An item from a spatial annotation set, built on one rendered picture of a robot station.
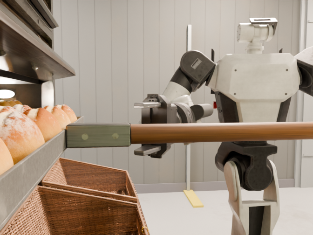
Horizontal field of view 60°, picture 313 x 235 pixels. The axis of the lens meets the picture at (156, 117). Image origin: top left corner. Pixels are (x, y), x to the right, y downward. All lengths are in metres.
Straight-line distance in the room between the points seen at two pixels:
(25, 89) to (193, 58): 1.28
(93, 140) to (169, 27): 3.30
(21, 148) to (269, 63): 0.83
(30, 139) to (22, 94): 1.70
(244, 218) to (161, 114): 0.63
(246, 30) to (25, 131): 0.86
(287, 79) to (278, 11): 3.24
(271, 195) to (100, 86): 2.74
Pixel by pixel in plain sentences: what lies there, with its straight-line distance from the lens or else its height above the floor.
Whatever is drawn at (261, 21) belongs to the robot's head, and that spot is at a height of 1.51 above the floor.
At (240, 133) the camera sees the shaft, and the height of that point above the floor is 1.20.
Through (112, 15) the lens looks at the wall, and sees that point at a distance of 3.64.
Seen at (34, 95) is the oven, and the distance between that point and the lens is 1.96.
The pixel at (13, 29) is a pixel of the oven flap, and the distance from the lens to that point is 0.70.
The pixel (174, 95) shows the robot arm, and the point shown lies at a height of 1.26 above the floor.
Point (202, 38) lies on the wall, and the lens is 3.71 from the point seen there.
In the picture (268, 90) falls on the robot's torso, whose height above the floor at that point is 1.28.
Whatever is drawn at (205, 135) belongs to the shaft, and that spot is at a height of 1.19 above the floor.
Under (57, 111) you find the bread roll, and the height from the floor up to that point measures 1.23.
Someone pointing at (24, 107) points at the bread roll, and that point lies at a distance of 0.62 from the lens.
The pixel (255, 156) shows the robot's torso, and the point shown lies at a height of 1.05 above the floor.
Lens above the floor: 1.25
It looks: 4 degrees down
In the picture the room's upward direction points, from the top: straight up
